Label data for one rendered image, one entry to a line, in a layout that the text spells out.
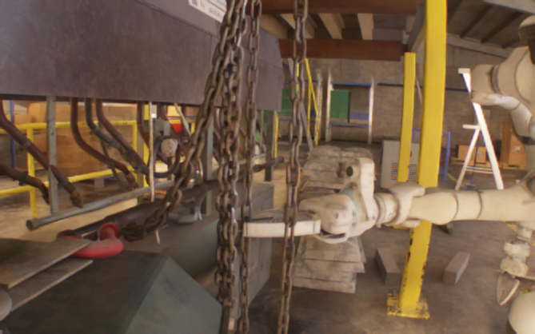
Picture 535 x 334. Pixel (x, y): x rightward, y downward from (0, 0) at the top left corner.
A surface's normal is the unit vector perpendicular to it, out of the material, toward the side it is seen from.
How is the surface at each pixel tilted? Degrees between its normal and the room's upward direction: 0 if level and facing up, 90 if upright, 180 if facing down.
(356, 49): 90
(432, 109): 90
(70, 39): 90
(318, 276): 65
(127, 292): 0
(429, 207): 86
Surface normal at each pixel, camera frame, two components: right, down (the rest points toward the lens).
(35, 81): 0.95, 0.08
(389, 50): -0.30, 0.12
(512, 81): -0.91, 0.27
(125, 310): 0.15, -0.98
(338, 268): -0.18, -0.32
